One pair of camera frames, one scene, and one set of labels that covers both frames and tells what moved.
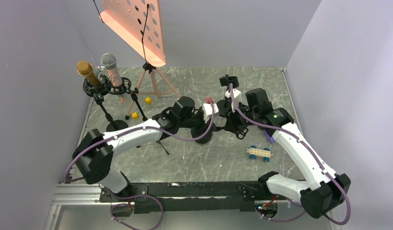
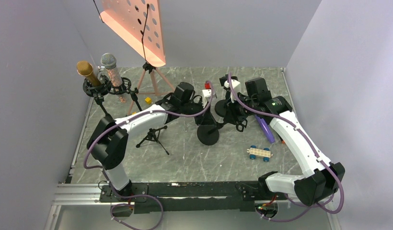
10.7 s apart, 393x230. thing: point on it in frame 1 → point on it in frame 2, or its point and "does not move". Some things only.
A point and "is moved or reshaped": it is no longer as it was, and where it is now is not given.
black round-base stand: [197, 132] is moved or reshaped
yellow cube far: [148, 100] does not move
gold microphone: [85, 68] does not move
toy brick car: [265, 153] does not move
